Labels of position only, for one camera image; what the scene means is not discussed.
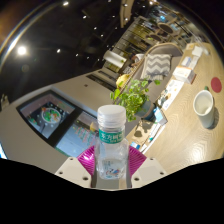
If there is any small light blue box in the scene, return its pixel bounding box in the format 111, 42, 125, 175
152, 106, 165, 124

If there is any white mug with green handle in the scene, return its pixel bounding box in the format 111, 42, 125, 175
192, 89, 216, 130

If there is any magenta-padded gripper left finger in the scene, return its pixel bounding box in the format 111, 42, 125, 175
54, 145, 98, 188

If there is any blue white flat pack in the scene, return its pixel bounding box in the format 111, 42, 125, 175
180, 55, 192, 68

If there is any white leaflet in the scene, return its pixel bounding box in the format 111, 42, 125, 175
188, 55, 201, 70

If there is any person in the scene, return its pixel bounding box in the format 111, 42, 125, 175
115, 73, 132, 88

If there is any group of dining chairs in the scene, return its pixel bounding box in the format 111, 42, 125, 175
139, 4, 201, 44

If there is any clear plastic cup with straw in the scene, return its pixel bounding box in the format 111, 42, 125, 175
199, 41, 212, 56

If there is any brown cardboard cutout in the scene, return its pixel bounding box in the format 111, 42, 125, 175
133, 119, 155, 141

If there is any white paper napkin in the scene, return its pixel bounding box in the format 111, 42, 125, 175
191, 45, 204, 58

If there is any grey zigzag cushion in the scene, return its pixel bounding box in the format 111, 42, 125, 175
139, 53, 173, 81

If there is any blue white tissue pack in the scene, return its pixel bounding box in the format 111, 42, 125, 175
129, 141, 141, 150

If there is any clear plastic water bottle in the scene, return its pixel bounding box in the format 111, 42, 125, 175
94, 104, 130, 181

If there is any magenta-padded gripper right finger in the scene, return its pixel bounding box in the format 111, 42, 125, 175
128, 145, 167, 188

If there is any group of ceiling lights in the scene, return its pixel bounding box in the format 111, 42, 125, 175
16, 0, 158, 58

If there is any potted green plant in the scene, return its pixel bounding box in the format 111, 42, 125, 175
109, 78, 161, 123

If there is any white round pillar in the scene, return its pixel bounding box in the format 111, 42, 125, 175
103, 49, 128, 66

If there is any window with festive stickers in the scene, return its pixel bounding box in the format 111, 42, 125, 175
16, 89, 101, 158

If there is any red round coaster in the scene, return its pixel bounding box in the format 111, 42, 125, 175
210, 76, 223, 94

